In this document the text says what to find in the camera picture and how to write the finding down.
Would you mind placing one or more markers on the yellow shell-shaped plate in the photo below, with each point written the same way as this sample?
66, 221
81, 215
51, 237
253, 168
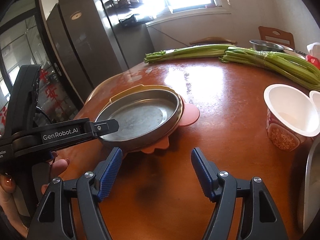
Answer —
120, 96

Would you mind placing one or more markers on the small steel bowl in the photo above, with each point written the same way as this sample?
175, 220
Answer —
266, 45

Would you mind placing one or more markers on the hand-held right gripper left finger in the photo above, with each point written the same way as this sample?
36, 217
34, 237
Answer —
110, 177

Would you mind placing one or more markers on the white ceramic bowl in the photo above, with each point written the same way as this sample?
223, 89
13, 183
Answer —
295, 52

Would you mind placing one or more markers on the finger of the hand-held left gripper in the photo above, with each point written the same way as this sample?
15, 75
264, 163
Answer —
105, 127

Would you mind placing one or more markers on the wooden chair with cutout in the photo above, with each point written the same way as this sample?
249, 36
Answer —
275, 36

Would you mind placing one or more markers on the orange plastic plate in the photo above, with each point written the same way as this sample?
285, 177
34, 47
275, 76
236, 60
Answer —
190, 115

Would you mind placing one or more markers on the red tissue pack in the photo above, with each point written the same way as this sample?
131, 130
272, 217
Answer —
313, 56

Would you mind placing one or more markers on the large steel bowl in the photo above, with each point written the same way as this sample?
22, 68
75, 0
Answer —
312, 180

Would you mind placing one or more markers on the thick celery bunch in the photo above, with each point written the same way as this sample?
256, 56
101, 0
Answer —
275, 62

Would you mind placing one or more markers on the person's left hand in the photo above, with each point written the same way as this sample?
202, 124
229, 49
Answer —
58, 166

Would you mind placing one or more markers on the long thin celery bunch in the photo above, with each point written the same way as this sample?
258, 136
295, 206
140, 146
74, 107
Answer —
190, 51

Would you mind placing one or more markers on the red and white paper bowl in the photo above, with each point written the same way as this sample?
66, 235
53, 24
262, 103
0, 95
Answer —
287, 110
315, 98

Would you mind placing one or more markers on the glass door with red decals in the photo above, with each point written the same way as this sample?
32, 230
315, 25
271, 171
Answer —
22, 62

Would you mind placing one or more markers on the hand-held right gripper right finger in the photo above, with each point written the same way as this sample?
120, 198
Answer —
202, 175

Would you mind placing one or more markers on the dark steel refrigerator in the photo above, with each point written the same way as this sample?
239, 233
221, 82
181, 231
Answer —
90, 42

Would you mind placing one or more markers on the round steel plate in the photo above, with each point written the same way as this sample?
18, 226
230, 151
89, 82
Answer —
140, 115

